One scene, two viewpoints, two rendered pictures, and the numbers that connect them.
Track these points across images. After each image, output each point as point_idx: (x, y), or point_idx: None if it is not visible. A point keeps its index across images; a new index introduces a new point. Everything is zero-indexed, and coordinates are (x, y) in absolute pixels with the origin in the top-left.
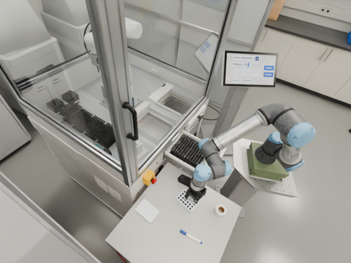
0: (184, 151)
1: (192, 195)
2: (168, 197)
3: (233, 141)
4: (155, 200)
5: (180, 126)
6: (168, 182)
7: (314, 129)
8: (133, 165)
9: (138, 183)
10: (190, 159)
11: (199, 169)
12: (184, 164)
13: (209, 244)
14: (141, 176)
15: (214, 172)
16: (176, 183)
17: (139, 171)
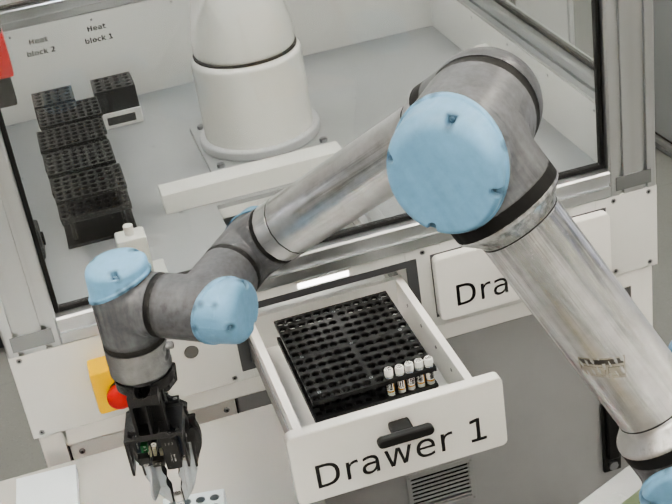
0: (316, 343)
1: (125, 425)
2: (157, 503)
3: (305, 209)
4: (107, 492)
5: (358, 237)
6: (206, 461)
7: (464, 123)
8: (8, 240)
9: (66, 381)
10: (308, 375)
11: (102, 257)
12: (272, 381)
13: None
14: (75, 345)
15: (151, 292)
16: (233, 475)
17: (62, 314)
